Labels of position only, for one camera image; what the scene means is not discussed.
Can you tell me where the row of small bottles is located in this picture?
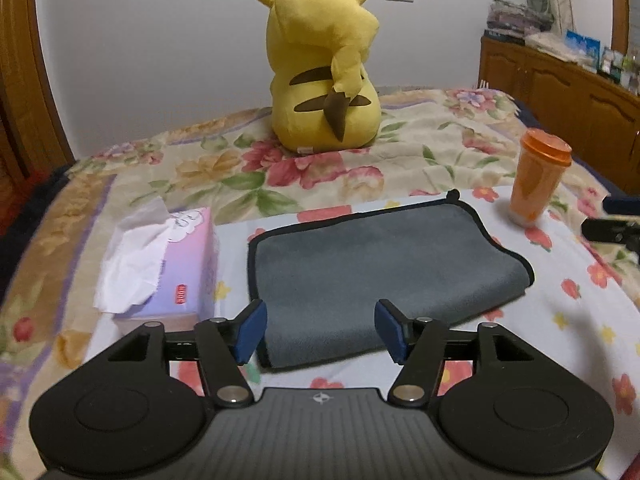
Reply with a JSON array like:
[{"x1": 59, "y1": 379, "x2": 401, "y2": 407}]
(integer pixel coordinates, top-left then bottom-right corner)
[{"x1": 599, "y1": 46, "x2": 640, "y2": 92}]

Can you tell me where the wooden wardrobe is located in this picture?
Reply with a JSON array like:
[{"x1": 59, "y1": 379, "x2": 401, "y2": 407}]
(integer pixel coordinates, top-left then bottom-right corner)
[{"x1": 0, "y1": 0, "x2": 77, "y2": 196}]

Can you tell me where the wooden cabinet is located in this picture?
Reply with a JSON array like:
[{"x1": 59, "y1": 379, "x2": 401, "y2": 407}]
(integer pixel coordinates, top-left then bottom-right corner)
[{"x1": 477, "y1": 34, "x2": 640, "y2": 197}]

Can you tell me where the grey towel with black trim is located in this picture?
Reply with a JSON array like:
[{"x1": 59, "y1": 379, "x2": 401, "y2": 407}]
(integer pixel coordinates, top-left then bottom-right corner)
[{"x1": 247, "y1": 188, "x2": 536, "y2": 372}]

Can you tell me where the blue picture card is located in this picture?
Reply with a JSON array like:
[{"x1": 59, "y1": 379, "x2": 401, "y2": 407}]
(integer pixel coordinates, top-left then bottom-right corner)
[{"x1": 564, "y1": 29, "x2": 604, "y2": 73}]

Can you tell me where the orange cup with lid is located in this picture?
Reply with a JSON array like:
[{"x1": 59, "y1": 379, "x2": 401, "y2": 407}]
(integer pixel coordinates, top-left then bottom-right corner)
[{"x1": 508, "y1": 128, "x2": 574, "y2": 227}]

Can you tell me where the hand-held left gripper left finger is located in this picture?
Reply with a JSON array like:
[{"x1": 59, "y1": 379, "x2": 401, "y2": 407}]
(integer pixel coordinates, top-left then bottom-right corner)
[{"x1": 107, "y1": 298, "x2": 269, "y2": 409}]

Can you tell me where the floral blanket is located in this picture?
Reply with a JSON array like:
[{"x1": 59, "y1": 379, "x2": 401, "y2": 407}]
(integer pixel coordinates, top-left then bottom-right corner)
[{"x1": 0, "y1": 87, "x2": 640, "y2": 480}]

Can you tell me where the yellow plush toy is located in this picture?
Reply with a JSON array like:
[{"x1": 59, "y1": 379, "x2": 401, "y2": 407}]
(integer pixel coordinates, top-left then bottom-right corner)
[{"x1": 231, "y1": 0, "x2": 386, "y2": 154}]

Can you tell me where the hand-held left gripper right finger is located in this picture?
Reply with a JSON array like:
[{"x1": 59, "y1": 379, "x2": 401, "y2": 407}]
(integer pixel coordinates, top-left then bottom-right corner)
[{"x1": 374, "y1": 298, "x2": 535, "y2": 409}]

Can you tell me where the white folded cloth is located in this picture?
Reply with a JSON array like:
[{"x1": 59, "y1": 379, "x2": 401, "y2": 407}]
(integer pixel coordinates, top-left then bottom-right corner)
[{"x1": 524, "y1": 31, "x2": 601, "y2": 67}]

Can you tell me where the white tissue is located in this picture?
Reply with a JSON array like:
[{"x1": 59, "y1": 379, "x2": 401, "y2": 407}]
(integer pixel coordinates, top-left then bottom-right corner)
[{"x1": 94, "y1": 197, "x2": 173, "y2": 315}]

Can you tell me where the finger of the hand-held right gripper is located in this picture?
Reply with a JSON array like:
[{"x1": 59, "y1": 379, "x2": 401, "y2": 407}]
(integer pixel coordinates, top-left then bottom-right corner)
[
  {"x1": 602, "y1": 195, "x2": 640, "y2": 217},
  {"x1": 581, "y1": 217, "x2": 640, "y2": 264}
]

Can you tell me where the stack of folded cloths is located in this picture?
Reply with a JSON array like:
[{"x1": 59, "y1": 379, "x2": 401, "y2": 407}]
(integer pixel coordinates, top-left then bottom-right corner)
[{"x1": 486, "y1": 0, "x2": 556, "y2": 42}]

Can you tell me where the purple tissue box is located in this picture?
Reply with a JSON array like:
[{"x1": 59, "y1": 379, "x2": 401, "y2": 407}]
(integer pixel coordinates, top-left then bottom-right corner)
[{"x1": 111, "y1": 206, "x2": 221, "y2": 324}]

